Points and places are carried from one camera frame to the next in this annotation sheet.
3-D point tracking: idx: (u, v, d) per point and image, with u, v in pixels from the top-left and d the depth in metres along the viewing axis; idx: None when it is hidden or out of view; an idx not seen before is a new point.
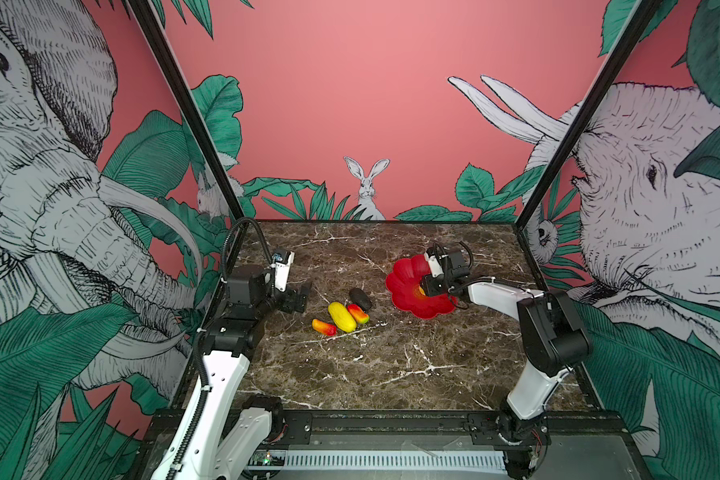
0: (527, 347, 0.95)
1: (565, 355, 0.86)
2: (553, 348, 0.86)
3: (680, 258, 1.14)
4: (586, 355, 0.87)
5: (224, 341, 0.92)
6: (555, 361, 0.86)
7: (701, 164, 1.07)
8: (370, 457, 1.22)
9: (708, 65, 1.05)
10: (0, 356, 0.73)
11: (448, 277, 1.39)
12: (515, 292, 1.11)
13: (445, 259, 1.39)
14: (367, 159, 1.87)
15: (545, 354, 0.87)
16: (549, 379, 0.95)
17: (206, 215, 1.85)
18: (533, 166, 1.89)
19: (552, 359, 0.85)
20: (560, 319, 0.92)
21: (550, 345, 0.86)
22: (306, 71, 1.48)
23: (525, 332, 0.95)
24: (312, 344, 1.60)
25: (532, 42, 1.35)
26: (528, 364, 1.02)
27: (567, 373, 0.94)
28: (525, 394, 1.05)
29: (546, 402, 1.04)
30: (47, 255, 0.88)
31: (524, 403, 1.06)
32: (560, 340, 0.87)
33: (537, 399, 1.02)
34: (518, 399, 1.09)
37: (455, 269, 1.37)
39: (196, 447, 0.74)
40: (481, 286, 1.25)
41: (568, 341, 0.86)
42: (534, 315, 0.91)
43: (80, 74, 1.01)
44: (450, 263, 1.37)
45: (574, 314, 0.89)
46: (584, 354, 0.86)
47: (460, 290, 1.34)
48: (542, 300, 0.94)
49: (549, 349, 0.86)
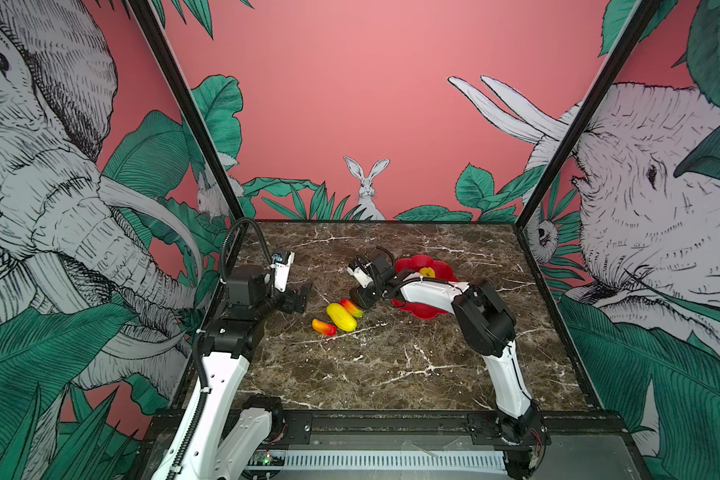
0: (467, 338, 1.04)
1: (499, 334, 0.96)
2: (492, 332, 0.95)
3: (681, 258, 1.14)
4: (514, 326, 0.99)
5: (224, 342, 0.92)
6: (493, 342, 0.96)
7: (701, 164, 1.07)
8: (370, 457, 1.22)
9: (709, 65, 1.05)
10: (0, 356, 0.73)
11: (378, 283, 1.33)
12: (446, 289, 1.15)
13: (370, 267, 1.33)
14: (367, 159, 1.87)
15: (484, 339, 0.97)
16: (502, 359, 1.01)
17: (206, 215, 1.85)
18: (533, 166, 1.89)
19: (490, 342, 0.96)
20: (486, 304, 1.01)
21: (486, 329, 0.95)
22: (306, 71, 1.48)
23: (463, 325, 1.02)
24: (312, 344, 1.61)
25: (533, 42, 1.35)
26: (486, 361, 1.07)
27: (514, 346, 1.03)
28: (507, 390, 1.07)
29: (525, 388, 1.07)
30: (47, 255, 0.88)
31: (510, 399, 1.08)
32: (491, 325, 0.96)
33: (513, 388, 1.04)
34: (504, 399, 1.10)
37: (383, 273, 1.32)
39: (195, 449, 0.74)
40: (412, 285, 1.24)
41: (498, 320, 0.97)
42: (469, 308, 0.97)
43: (80, 74, 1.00)
44: (377, 269, 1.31)
45: (496, 298, 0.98)
46: (511, 325, 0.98)
47: (393, 292, 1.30)
48: (473, 297, 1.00)
49: (487, 335, 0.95)
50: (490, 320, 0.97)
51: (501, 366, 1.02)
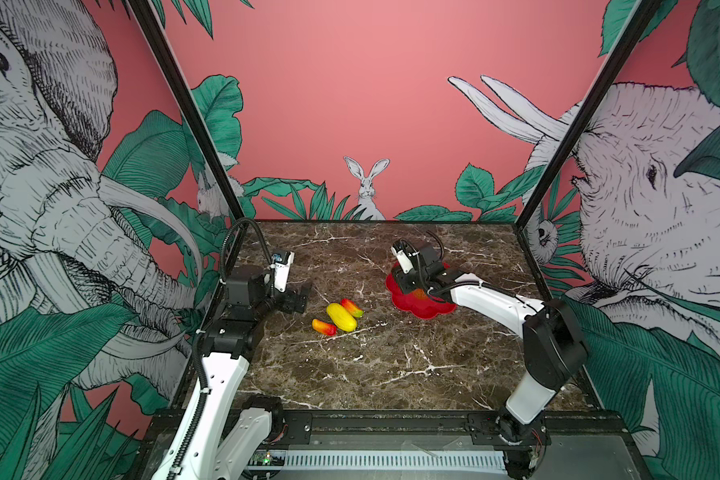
0: (531, 363, 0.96)
1: (572, 367, 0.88)
2: (567, 364, 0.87)
3: (680, 258, 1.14)
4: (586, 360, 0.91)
5: (224, 342, 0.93)
6: (564, 374, 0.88)
7: (700, 164, 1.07)
8: (370, 457, 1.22)
9: (709, 65, 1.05)
10: None
11: (423, 275, 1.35)
12: (512, 303, 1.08)
13: (418, 257, 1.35)
14: (367, 159, 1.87)
15: (555, 368, 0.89)
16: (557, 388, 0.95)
17: (206, 215, 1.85)
18: (533, 165, 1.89)
19: (562, 373, 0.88)
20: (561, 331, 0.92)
21: (560, 359, 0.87)
22: (305, 71, 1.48)
23: (531, 349, 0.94)
24: (312, 344, 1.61)
25: (533, 42, 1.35)
26: (528, 375, 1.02)
27: None
28: (525, 400, 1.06)
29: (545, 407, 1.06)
30: (47, 255, 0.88)
31: (526, 408, 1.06)
32: (568, 356, 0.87)
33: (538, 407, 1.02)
34: (517, 404, 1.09)
37: (430, 266, 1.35)
39: (195, 449, 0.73)
40: (470, 292, 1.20)
41: (574, 351, 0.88)
42: (544, 334, 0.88)
43: (81, 74, 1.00)
44: (424, 261, 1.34)
45: (576, 326, 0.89)
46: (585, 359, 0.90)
47: (441, 290, 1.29)
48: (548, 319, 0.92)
49: (562, 366, 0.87)
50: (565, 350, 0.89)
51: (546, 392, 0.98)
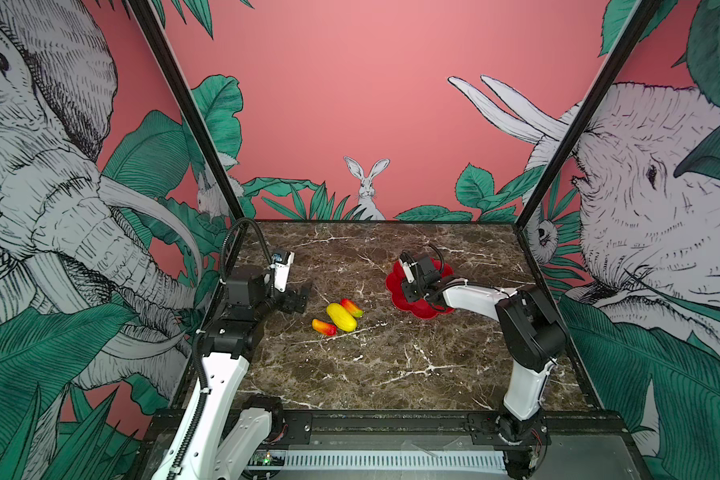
0: (510, 349, 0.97)
1: (547, 349, 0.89)
2: (540, 345, 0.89)
3: (680, 258, 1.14)
4: (565, 344, 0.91)
5: (224, 342, 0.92)
6: (539, 356, 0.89)
7: (701, 164, 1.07)
8: (370, 457, 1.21)
9: (709, 65, 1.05)
10: None
11: (421, 284, 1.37)
12: (490, 293, 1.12)
13: (415, 267, 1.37)
14: (367, 159, 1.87)
15: (529, 350, 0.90)
16: (538, 373, 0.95)
17: (206, 215, 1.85)
18: (533, 166, 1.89)
19: (536, 354, 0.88)
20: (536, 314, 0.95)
21: (532, 339, 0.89)
22: (305, 71, 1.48)
23: (506, 332, 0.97)
24: (312, 344, 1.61)
25: (533, 42, 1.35)
26: (516, 364, 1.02)
27: (553, 366, 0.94)
28: (520, 393, 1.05)
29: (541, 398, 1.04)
30: (47, 255, 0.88)
31: (521, 403, 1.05)
32: (539, 336, 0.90)
33: (531, 396, 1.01)
34: (514, 399, 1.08)
37: (427, 276, 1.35)
39: (195, 449, 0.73)
40: (455, 290, 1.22)
41: (548, 333, 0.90)
42: (513, 312, 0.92)
43: (80, 74, 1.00)
44: (420, 271, 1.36)
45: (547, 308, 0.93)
46: (563, 343, 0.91)
47: (434, 296, 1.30)
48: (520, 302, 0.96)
49: (533, 346, 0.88)
50: (538, 331, 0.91)
51: (532, 375, 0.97)
